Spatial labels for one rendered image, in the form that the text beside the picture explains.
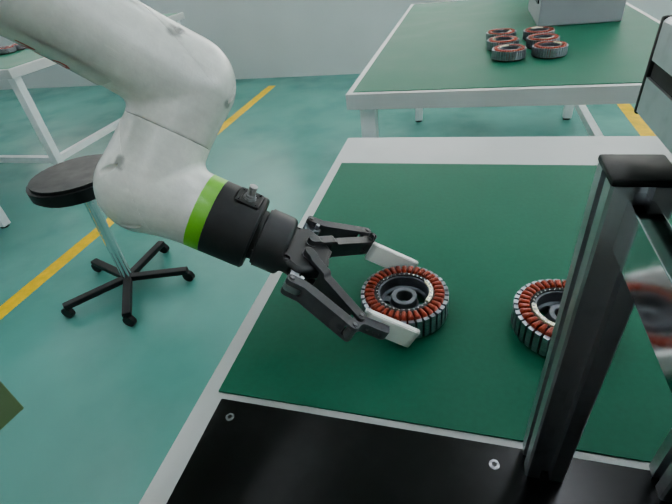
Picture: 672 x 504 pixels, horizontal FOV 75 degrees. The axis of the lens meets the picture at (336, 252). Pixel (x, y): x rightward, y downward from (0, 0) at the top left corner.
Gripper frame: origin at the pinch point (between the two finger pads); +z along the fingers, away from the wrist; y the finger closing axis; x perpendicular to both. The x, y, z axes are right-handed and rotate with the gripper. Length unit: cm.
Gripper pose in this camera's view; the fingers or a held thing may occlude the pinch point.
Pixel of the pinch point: (404, 297)
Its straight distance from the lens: 57.5
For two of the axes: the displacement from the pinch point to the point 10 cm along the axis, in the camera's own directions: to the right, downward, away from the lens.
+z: 9.1, 3.9, 1.4
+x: -4.0, 7.0, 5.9
